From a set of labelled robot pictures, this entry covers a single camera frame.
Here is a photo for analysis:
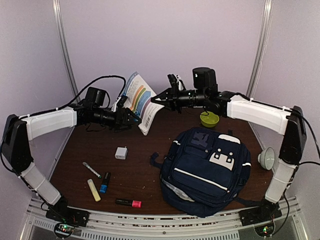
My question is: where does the pink highlighter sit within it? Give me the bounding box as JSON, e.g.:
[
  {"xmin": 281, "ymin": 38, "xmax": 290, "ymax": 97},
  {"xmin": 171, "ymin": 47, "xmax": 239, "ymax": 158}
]
[{"xmin": 115, "ymin": 198, "xmax": 142, "ymax": 208}]

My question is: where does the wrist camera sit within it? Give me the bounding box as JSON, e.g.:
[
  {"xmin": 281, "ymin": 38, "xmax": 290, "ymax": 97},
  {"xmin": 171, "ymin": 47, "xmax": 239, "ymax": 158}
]
[
  {"xmin": 111, "ymin": 95, "xmax": 128, "ymax": 112},
  {"xmin": 167, "ymin": 74, "xmax": 186, "ymax": 91}
]

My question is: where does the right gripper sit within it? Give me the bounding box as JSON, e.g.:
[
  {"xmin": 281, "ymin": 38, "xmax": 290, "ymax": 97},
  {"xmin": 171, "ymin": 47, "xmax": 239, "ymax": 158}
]
[{"xmin": 151, "ymin": 82, "xmax": 208, "ymax": 114}]

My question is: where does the aluminium post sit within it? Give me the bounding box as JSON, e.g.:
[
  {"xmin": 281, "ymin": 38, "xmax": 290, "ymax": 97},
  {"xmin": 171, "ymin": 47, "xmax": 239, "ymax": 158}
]
[
  {"xmin": 52, "ymin": 0, "xmax": 78, "ymax": 96},
  {"xmin": 246, "ymin": 0, "xmax": 274, "ymax": 98}
]

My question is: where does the right aluminium post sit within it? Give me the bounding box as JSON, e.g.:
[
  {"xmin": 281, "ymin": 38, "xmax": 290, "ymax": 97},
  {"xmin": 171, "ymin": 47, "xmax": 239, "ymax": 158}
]
[{"xmin": 246, "ymin": 0, "xmax": 274, "ymax": 98}]

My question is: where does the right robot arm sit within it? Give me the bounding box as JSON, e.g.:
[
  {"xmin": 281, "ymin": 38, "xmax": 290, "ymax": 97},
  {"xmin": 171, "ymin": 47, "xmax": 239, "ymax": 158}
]
[{"xmin": 151, "ymin": 67, "xmax": 307, "ymax": 221}]

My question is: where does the silver grey marker pen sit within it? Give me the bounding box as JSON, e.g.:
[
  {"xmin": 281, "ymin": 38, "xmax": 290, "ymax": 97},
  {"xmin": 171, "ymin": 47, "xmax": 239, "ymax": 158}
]
[{"xmin": 82, "ymin": 162, "xmax": 102, "ymax": 179}]

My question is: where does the yellow highlighter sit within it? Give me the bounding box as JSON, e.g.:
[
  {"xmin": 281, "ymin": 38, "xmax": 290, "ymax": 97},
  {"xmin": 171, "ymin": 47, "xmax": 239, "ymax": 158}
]
[{"xmin": 87, "ymin": 178, "xmax": 101, "ymax": 202}]

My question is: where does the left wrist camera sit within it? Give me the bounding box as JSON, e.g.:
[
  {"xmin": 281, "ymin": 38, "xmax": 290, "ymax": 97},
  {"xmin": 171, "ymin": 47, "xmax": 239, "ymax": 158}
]
[{"xmin": 111, "ymin": 95, "xmax": 128, "ymax": 112}]

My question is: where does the aluminium front rail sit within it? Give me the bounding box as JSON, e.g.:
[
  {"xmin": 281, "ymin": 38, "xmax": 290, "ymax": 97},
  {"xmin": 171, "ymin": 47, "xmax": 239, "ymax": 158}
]
[{"xmin": 21, "ymin": 197, "xmax": 307, "ymax": 240}]

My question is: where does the left black cable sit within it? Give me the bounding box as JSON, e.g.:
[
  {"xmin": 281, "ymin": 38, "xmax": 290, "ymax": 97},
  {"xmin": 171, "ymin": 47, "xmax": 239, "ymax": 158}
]
[{"xmin": 57, "ymin": 74, "xmax": 127, "ymax": 111}]

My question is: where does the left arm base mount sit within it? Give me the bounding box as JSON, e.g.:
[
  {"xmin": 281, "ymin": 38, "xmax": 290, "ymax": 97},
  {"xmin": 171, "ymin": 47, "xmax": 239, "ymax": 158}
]
[{"xmin": 45, "ymin": 207, "xmax": 90, "ymax": 227}]

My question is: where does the navy blue backpack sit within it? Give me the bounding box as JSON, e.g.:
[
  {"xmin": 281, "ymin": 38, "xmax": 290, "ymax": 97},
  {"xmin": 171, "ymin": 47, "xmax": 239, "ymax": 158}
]
[{"xmin": 149, "ymin": 127, "xmax": 260, "ymax": 218}]

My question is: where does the white colourful brochure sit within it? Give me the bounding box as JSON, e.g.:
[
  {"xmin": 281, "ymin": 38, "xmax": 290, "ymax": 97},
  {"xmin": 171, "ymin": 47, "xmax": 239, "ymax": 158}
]
[{"xmin": 121, "ymin": 71, "xmax": 164, "ymax": 136}]

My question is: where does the left aluminium post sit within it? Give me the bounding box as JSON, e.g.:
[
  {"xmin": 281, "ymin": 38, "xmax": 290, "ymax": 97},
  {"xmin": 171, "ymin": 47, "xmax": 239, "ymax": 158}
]
[{"xmin": 52, "ymin": 0, "xmax": 78, "ymax": 96}]

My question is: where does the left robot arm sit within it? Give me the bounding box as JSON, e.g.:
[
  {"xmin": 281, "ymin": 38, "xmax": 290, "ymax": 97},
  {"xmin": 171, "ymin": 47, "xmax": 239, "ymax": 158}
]
[{"xmin": 0, "ymin": 87, "xmax": 142, "ymax": 222}]

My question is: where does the grey white bowl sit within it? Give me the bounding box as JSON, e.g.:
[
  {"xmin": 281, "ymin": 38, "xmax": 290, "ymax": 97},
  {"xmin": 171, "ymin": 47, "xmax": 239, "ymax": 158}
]
[{"xmin": 257, "ymin": 147, "xmax": 275, "ymax": 171}]

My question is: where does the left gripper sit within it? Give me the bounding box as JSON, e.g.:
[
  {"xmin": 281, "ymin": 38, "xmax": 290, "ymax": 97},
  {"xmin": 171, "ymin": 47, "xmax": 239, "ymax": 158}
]
[{"xmin": 92, "ymin": 107, "xmax": 142, "ymax": 133}]

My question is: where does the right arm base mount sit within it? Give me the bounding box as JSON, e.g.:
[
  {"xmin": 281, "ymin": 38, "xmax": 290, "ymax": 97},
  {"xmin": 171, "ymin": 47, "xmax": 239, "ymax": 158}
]
[{"xmin": 238, "ymin": 206, "xmax": 282, "ymax": 226}]

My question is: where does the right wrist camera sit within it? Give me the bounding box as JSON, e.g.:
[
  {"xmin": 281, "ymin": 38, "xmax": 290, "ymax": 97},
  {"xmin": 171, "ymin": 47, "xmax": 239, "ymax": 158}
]
[{"xmin": 167, "ymin": 74, "xmax": 186, "ymax": 91}]

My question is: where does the white charger cube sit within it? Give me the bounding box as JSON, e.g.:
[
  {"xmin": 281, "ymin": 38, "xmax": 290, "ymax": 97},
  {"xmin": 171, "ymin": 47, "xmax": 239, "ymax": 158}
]
[{"xmin": 114, "ymin": 147, "xmax": 128, "ymax": 160}]

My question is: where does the green bowl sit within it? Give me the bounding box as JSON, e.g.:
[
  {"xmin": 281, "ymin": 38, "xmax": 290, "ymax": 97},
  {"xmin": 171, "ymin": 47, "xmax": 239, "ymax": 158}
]
[{"xmin": 199, "ymin": 111, "xmax": 220, "ymax": 128}]

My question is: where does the blue highlighter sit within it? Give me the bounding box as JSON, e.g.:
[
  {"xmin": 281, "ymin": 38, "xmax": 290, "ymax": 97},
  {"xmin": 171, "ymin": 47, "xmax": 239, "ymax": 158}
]
[{"xmin": 99, "ymin": 172, "xmax": 111, "ymax": 194}]

